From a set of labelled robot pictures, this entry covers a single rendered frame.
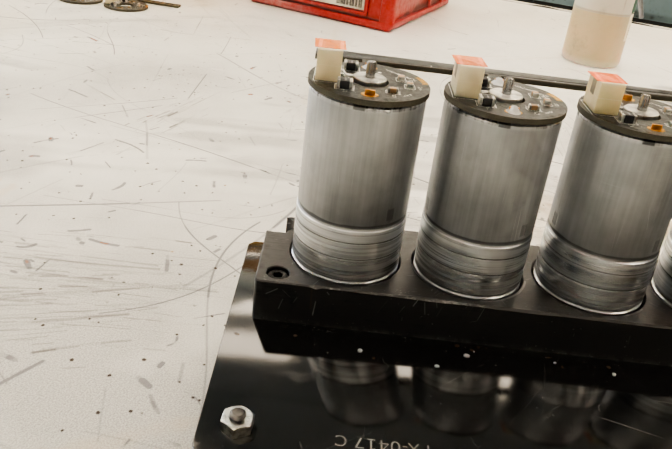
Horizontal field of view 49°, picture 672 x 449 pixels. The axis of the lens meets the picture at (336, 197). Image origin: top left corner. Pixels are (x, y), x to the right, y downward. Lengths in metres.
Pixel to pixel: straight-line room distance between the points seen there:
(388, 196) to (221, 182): 0.10
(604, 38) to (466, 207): 0.31
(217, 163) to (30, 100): 0.09
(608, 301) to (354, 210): 0.06
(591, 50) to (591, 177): 0.30
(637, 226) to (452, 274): 0.04
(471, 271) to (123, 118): 0.17
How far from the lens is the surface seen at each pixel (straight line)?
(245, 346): 0.16
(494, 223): 0.15
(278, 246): 0.17
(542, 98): 0.16
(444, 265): 0.16
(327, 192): 0.15
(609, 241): 0.16
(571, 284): 0.17
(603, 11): 0.46
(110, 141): 0.27
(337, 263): 0.16
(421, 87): 0.15
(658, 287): 0.19
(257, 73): 0.35
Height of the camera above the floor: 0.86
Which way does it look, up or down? 26 degrees down
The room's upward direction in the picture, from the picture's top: 7 degrees clockwise
